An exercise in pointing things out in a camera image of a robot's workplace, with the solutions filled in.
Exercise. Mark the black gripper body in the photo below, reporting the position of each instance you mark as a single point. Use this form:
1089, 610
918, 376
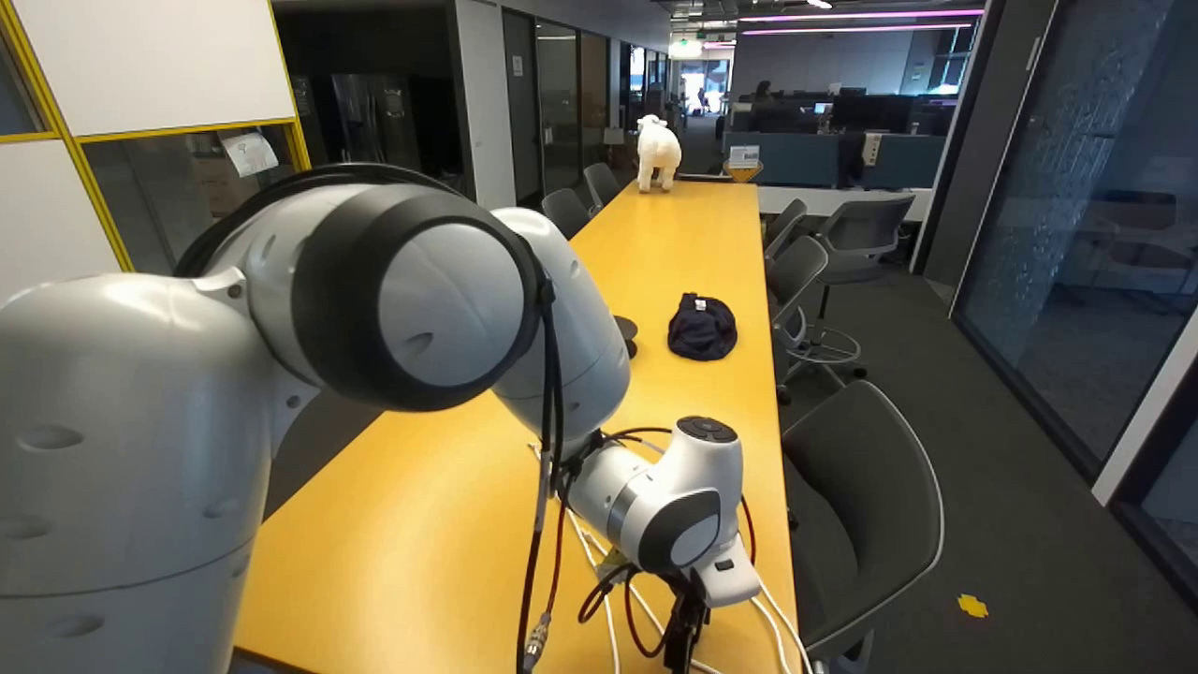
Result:
686, 622

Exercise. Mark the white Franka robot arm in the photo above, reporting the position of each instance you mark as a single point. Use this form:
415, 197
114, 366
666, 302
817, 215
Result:
249, 413

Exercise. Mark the wide grey chair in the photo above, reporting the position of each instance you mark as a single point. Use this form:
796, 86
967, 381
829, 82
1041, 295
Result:
862, 498

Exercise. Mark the small yellow floor object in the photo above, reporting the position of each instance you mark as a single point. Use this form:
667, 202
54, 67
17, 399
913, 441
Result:
977, 609

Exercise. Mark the black crumpled cloth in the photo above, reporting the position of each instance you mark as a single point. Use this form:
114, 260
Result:
703, 327

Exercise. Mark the grey chair beside table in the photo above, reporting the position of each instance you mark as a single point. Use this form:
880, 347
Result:
562, 212
600, 181

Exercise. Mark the small grey chair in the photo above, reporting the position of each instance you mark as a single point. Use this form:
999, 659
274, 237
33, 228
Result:
862, 228

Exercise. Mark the labelled cardboard box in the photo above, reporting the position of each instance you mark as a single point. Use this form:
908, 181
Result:
742, 157

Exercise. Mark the white plush toy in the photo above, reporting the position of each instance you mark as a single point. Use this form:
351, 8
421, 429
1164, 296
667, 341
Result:
656, 151

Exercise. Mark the paper note on window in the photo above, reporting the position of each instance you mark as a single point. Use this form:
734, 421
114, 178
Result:
249, 151

